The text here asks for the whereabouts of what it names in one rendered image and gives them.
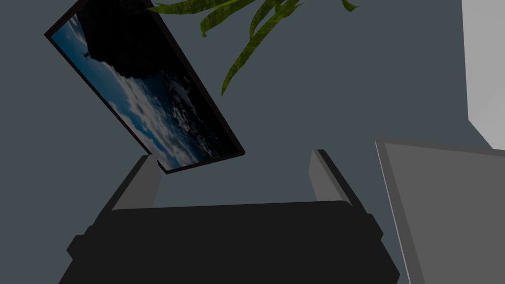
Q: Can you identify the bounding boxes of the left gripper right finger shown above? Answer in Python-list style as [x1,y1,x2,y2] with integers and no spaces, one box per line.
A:
[308,149,365,214]

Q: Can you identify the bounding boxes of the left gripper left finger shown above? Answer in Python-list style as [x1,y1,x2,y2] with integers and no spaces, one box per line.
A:
[96,154,162,217]

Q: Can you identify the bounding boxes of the framed sky and clouds picture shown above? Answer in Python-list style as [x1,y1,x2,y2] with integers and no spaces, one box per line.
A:
[43,0,246,175]

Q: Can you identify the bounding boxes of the grey cabinet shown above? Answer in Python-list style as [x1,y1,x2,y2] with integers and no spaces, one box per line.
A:
[374,138,505,284]

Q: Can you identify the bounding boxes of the green leafy plant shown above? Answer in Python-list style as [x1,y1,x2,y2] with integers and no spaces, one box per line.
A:
[146,0,361,98]

